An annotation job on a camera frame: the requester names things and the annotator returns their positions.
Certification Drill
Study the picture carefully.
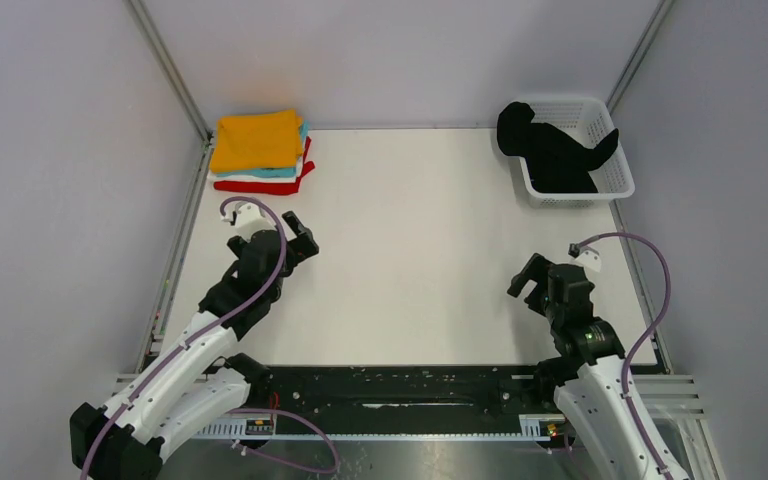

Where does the black t shirt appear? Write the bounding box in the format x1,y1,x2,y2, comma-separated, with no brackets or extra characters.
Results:
496,102,620,194

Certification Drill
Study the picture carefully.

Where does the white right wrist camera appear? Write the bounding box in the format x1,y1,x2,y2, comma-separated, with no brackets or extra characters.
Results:
568,243,602,273

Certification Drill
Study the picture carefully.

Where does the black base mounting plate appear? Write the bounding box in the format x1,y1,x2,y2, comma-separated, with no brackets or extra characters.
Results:
245,365,566,435

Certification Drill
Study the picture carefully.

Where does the folded orange t shirt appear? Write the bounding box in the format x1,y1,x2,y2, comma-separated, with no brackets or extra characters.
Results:
210,109,303,174

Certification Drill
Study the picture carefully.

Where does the white plastic basket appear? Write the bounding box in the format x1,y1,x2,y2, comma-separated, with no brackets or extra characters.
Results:
516,94,635,209

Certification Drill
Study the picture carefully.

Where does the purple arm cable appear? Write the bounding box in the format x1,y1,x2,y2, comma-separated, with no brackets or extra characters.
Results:
568,231,677,480
79,195,342,480

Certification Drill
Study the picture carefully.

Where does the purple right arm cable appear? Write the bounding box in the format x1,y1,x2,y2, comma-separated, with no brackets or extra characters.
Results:
568,231,677,480

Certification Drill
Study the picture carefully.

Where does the folded red t shirt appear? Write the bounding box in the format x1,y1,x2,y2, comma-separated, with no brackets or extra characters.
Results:
212,137,316,196

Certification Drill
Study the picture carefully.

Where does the white slotted cable duct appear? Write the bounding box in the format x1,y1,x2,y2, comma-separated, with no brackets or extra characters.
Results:
191,415,557,442

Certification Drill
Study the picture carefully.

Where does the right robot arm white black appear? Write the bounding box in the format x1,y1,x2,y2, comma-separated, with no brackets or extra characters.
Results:
508,253,689,479

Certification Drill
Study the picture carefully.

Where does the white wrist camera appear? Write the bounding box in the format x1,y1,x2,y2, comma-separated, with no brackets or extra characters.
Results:
222,202,273,239
568,243,602,273

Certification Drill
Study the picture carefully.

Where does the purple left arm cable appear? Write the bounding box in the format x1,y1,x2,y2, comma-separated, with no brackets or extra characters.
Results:
79,195,342,480

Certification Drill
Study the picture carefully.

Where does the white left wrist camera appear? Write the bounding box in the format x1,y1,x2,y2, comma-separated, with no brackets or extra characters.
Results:
222,202,273,239

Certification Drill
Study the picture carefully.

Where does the folded teal t shirt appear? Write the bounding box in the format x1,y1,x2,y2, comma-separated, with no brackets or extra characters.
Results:
216,121,309,183

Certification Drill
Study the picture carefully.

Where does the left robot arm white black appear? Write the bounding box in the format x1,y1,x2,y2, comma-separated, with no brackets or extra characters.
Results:
69,203,319,479

